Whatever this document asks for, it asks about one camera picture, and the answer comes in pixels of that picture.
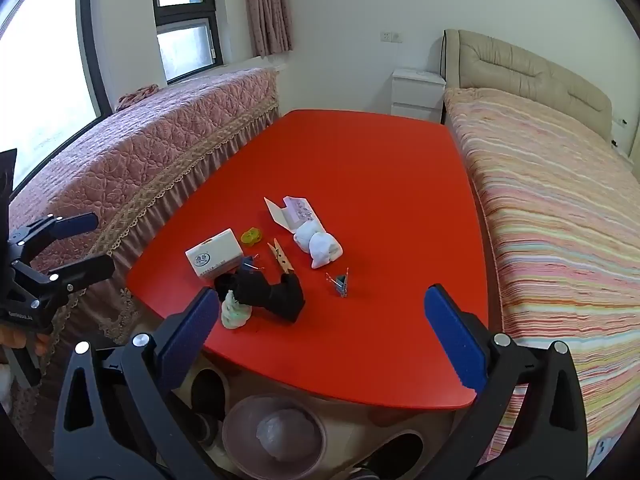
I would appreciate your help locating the beige padded headboard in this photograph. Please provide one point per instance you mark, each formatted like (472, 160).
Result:
(525, 70)

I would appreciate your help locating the pink folded cloth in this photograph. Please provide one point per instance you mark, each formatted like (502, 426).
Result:
(137, 95)

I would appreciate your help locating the white cloth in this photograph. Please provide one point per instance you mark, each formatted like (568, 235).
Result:
(320, 247)

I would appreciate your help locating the white green wrapper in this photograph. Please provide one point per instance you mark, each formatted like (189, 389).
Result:
(235, 316)

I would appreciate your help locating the large bright window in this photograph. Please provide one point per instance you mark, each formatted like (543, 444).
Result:
(45, 70)

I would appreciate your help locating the round pink waste bin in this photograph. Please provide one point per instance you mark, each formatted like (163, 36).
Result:
(240, 435)

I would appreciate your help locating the black cloth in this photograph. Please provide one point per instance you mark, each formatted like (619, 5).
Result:
(270, 297)

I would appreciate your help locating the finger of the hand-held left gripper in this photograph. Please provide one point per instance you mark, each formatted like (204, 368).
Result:
(87, 270)
(75, 225)

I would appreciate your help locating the dark framed window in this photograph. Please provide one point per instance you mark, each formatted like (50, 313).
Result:
(185, 45)

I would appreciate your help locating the white card box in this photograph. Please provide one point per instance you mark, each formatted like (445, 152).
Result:
(287, 215)

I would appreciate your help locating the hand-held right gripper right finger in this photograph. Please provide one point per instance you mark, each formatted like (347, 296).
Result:
(455, 340)

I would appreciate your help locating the white plastic bag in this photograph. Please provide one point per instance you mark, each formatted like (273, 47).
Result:
(285, 432)

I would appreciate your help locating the white wall outlet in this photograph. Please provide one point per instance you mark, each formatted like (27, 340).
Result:
(390, 36)

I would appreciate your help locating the white cardboard box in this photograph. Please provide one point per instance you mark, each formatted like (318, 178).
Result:
(212, 255)

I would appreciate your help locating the black slipper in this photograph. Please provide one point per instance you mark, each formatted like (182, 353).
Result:
(395, 452)
(207, 392)

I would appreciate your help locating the blue binder clip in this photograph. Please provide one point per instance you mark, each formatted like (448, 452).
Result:
(248, 263)
(341, 285)

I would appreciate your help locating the person's left hand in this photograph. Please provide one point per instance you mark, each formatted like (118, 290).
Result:
(12, 339)

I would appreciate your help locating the pink patterned curtain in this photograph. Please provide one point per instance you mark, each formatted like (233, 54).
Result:
(267, 5)

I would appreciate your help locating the wooden clothespin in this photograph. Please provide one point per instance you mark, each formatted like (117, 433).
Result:
(280, 256)

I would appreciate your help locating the pink quilted cover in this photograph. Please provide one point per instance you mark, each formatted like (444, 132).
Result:
(130, 170)

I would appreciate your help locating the white nightstand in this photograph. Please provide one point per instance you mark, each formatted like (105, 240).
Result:
(415, 95)

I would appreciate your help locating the yellow-green round tape roll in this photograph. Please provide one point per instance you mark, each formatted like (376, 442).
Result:
(251, 236)

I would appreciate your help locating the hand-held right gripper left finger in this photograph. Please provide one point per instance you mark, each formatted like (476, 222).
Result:
(187, 335)

